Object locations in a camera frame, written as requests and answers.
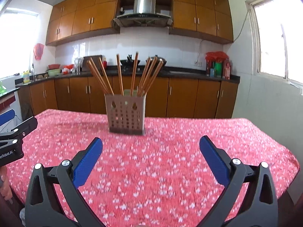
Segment red basin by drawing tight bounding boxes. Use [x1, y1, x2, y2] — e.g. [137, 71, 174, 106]
[48, 64, 60, 70]

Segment red floral tablecloth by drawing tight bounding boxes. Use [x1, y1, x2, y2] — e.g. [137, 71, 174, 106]
[8, 109, 300, 226]

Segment green perforated utensil holder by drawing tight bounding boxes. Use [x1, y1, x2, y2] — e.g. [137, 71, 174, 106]
[104, 94, 146, 135]

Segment dark wooden cutting board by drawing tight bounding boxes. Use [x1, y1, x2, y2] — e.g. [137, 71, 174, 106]
[82, 55, 103, 72]

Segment black countertop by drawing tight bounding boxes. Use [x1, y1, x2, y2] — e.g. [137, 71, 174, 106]
[1, 67, 240, 98]

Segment sink faucet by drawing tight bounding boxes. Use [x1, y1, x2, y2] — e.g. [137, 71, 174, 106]
[31, 63, 37, 81]

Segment person left hand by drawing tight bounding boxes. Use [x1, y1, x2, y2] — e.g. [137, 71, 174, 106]
[0, 166, 12, 200]

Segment wall power cable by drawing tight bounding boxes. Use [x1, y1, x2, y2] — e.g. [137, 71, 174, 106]
[195, 10, 249, 65]

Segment green basin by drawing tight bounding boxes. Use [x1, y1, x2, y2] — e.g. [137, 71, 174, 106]
[47, 68, 61, 77]

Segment green container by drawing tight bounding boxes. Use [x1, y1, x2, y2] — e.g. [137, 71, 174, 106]
[214, 62, 223, 78]

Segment yellow detergent bottle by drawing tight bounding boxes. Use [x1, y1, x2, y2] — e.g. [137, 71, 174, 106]
[23, 70, 30, 84]

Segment red thermos bottle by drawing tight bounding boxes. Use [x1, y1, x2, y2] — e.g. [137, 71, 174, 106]
[102, 57, 107, 69]

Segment left window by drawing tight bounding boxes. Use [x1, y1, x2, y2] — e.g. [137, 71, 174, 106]
[1, 8, 38, 79]

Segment stainless range hood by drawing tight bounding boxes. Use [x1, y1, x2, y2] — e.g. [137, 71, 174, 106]
[113, 0, 173, 28]

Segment wooden cabinets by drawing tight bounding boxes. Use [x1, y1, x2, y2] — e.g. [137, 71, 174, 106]
[46, 0, 234, 46]
[17, 76, 239, 119]

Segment window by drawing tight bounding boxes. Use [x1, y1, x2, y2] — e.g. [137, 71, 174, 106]
[248, 0, 302, 87]
[1, 8, 38, 79]

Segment red bag over bottles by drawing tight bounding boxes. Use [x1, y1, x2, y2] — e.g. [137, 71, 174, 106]
[205, 51, 229, 63]

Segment upper wooden cabinets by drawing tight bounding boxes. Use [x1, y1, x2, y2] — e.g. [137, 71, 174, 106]
[46, 0, 234, 46]

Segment red condiment bottle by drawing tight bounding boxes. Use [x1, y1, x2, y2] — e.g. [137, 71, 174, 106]
[222, 59, 231, 80]

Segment right window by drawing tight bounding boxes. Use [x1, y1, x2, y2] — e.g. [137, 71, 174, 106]
[248, 0, 302, 87]

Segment lower wooden cabinets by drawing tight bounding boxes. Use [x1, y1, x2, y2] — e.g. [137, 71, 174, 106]
[17, 76, 239, 119]

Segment black wok with handle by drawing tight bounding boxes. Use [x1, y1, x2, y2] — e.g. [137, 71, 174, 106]
[120, 54, 135, 71]

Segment red plastic bag on wall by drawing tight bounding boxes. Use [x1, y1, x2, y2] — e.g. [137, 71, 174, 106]
[33, 43, 45, 61]

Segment red white plastic bag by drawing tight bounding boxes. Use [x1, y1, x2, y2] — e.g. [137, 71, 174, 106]
[62, 64, 75, 74]

